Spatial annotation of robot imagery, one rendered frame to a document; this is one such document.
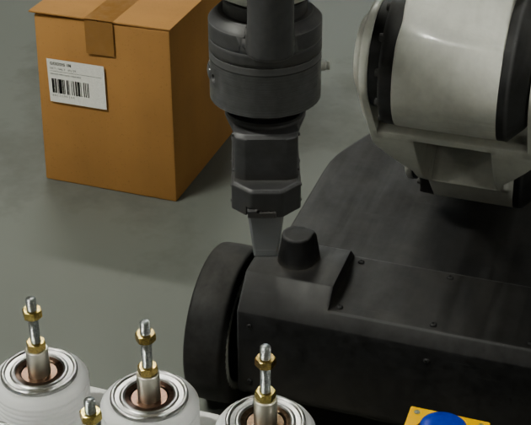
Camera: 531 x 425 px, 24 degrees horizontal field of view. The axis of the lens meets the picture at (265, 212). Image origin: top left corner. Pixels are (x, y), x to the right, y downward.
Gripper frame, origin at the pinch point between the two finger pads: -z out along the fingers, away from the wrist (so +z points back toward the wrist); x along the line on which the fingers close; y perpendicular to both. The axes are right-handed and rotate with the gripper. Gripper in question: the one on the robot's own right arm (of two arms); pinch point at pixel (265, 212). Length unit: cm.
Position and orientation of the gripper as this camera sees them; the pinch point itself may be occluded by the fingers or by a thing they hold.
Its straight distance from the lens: 103.1
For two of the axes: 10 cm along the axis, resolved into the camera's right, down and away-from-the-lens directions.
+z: 0.0, -8.6, -5.2
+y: 10.0, -0.1, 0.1
